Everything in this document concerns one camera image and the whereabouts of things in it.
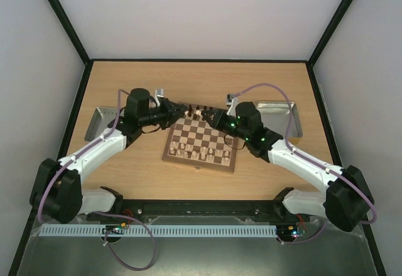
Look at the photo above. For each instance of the left metal tray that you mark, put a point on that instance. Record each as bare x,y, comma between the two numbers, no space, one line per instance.
101,118

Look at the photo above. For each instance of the wooden chess board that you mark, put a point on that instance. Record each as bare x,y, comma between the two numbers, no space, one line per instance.
198,145

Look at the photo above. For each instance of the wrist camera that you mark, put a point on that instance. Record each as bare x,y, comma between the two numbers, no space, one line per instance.
159,93
232,102

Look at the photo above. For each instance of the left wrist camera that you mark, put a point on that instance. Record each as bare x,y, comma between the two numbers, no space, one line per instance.
159,93

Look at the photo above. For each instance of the black mounting rail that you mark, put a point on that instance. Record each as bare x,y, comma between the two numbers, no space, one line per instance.
270,211

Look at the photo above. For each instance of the metal tray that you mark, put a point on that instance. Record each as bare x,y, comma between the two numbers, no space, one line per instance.
275,115
101,118

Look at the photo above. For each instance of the slotted white cable duct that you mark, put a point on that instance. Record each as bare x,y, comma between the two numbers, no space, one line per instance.
160,231

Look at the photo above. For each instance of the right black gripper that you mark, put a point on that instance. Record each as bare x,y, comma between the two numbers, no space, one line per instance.
220,119

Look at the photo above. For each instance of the black cage frame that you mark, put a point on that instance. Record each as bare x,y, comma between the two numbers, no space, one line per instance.
88,62

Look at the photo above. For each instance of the right metal tray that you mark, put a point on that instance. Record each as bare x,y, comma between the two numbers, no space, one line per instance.
275,115

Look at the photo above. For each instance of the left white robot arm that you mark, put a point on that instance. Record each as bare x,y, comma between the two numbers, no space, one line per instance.
57,191

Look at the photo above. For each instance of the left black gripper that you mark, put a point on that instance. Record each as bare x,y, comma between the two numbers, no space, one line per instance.
172,114

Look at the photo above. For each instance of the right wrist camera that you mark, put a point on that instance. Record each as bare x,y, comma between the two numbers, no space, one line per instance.
232,102

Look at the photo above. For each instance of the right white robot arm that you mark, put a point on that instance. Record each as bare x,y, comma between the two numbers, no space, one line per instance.
346,196

